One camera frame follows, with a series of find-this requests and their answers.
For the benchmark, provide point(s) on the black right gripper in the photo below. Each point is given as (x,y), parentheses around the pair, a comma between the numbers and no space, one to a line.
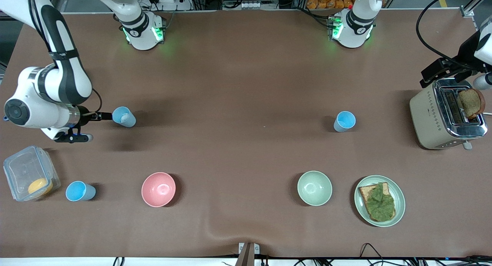
(85,118)

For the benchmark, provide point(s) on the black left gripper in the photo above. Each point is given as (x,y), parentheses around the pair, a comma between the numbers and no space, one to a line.
(464,54)

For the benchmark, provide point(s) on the blue cup holding white paper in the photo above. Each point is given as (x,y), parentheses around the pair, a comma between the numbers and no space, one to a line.
(124,117)

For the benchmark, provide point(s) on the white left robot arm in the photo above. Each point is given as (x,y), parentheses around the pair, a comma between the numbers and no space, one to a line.
(351,31)

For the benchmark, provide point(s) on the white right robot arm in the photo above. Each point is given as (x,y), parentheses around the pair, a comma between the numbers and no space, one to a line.
(38,112)

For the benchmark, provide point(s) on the dark toasted bread slice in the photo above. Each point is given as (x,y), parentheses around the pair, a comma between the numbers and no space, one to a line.
(472,102)

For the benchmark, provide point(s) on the beige chrome toaster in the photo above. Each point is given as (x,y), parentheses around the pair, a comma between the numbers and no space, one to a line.
(426,116)

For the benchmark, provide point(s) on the pink bowl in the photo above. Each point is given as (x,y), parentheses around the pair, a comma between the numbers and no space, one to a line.
(158,189)

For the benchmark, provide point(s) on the yellow round food piece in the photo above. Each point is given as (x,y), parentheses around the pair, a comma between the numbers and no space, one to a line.
(39,186)

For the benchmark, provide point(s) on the clear plastic food container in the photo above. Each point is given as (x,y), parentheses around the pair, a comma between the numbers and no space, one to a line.
(23,170)

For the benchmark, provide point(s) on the pale green plate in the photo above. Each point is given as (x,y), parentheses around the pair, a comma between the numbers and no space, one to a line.
(399,200)

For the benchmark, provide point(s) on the light brown bread slice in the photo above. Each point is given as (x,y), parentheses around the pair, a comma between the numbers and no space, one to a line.
(364,193)

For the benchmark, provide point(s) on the green lettuce leaf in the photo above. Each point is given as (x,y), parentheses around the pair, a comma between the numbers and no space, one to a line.
(380,204)

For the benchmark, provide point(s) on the brown table cover cloth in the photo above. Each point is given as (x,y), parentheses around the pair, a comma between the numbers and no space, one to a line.
(246,154)

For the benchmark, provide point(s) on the pale green bowl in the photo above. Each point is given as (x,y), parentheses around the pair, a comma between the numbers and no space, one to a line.
(314,188)

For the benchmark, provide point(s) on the aluminium frame rail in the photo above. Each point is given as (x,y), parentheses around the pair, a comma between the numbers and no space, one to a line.
(471,10)

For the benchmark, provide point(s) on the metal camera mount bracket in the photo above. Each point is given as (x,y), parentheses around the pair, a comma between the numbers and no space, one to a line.
(248,250)

